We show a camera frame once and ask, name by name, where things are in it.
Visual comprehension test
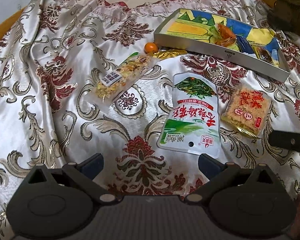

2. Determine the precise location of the green white seaweed pouch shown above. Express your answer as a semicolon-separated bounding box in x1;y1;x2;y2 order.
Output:
157;71;221;159

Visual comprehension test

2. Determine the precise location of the rice cracker packet red print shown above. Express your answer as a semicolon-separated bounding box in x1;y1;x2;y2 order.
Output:
222;85;272;139

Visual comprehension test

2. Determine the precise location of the mixed nut bar packet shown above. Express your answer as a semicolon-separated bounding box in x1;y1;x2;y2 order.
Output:
88;53;159;108

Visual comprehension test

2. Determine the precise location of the dark brown small packet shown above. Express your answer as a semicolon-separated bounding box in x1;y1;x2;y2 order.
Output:
252;46;273;64

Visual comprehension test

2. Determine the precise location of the dark blue sachet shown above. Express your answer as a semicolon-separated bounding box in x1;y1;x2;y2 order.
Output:
236;35;254;54

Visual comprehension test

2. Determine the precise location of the orange snack packet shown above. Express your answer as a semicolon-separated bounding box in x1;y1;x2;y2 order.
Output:
215;23;236;47

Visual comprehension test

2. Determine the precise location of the small orange mandarin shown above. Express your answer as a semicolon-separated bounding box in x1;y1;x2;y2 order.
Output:
144;42;159;54

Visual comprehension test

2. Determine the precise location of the yellow green snack packet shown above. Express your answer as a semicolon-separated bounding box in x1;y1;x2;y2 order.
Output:
227;42;240;52

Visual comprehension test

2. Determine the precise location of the grey tray with colourful drawing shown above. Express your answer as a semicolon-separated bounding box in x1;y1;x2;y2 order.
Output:
154;8;290;82

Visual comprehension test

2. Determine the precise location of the silver floral satin bedspread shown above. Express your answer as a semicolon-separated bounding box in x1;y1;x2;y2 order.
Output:
0;0;300;239

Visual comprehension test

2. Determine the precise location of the gold foil snack wrapper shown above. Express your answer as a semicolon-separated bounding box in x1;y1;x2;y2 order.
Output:
153;49;187;61

